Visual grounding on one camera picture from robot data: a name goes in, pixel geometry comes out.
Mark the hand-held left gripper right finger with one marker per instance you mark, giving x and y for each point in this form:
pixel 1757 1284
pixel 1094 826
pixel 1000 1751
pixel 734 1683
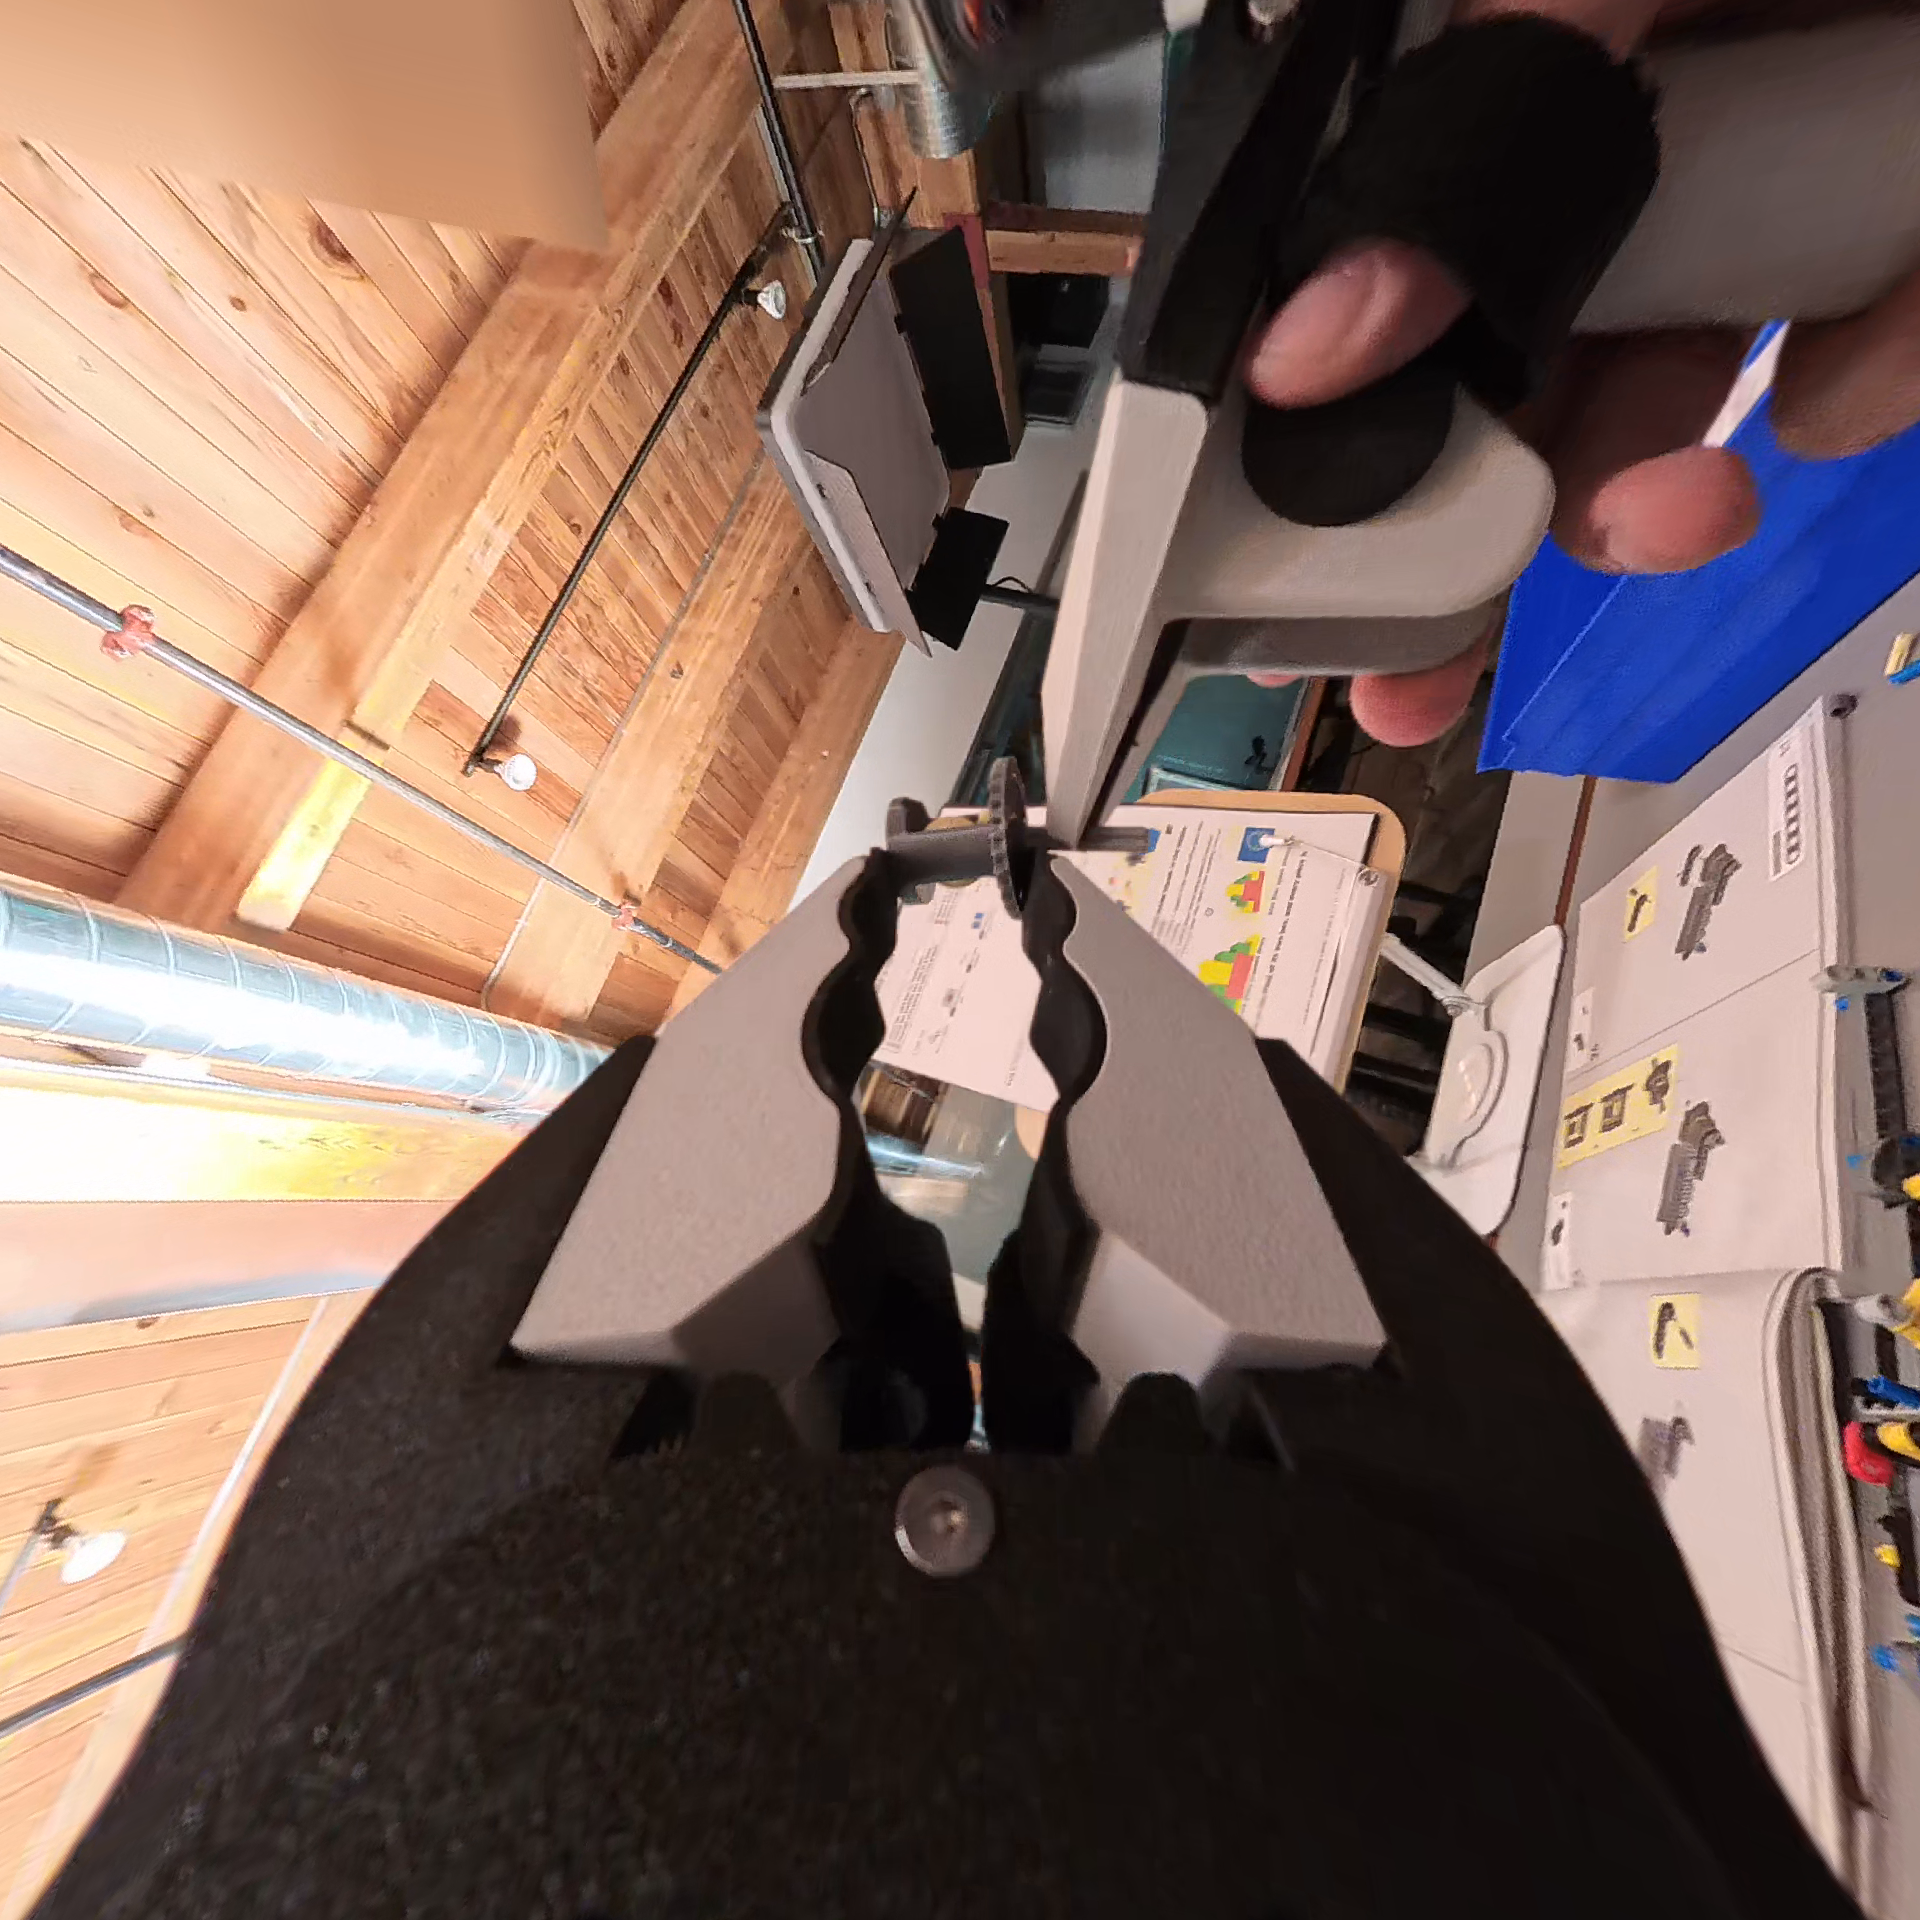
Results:
pixel 1230 1201

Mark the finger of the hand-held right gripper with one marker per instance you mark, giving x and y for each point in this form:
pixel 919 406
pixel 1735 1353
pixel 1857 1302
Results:
pixel 1110 601

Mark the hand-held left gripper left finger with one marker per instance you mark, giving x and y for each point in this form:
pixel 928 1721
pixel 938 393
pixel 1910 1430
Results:
pixel 704 1185

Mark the dark grey lego axle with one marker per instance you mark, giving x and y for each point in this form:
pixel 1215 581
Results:
pixel 1110 835

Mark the grey lego differential housing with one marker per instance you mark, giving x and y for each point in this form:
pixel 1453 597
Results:
pixel 960 839

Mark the lego instruction booklet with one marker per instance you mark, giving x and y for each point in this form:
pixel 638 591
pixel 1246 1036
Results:
pixel 1710 1125

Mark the lego chassis assembly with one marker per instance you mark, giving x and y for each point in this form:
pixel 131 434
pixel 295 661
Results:
pixel 1890 1201

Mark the person's right hand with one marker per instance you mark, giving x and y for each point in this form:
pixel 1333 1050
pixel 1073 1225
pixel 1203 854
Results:
pixel 1650 494

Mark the printed instruction board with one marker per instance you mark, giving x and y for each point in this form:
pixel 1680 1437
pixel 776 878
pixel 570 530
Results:
pixel 1230 931

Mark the white board stand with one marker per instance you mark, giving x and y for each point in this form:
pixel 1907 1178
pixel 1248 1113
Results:
pixel 1485 1081

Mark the studio light panel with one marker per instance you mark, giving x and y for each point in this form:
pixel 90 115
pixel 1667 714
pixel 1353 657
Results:
pixel 870 435

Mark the blue plastic bin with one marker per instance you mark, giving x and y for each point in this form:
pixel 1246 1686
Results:
pixel 1694 630

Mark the silver air duct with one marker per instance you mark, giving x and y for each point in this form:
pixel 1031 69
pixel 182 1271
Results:
pixel 271 1004

